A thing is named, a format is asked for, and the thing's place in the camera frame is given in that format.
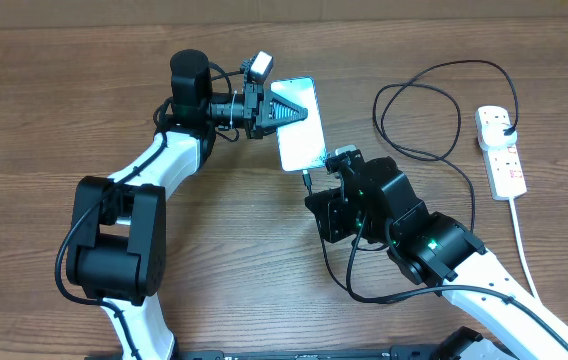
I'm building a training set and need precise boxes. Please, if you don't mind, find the white power strip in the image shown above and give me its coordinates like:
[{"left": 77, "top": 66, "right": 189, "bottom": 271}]
[{"left": 474, "top": 105, "right": 528, "bottom": 202}]

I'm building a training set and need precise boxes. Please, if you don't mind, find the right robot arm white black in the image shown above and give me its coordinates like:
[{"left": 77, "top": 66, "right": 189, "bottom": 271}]
[{"left": 305, "top": 149, "right": 568, "bottom": 359}]

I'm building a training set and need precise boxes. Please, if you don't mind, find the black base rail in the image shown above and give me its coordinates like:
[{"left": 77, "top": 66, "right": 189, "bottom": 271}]
[{"left": 171, "top": 326, "right": 516, "bottom": 360}]

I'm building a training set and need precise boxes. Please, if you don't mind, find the white charger plug adapter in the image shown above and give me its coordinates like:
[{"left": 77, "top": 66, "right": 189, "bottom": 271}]
[{"left": 478, "top": 123, "right": 518, "bottom": 151}]

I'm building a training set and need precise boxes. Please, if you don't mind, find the Samsung Galaxy smartphone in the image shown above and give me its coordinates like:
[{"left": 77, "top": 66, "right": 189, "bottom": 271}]
[{"left": 271, "top": 77, "right": 327, "bottom": 172}]

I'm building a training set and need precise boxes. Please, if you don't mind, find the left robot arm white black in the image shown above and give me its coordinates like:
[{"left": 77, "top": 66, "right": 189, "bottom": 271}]
[{"left": 54, "top": 49, "right": 308, "bottom": 359}]

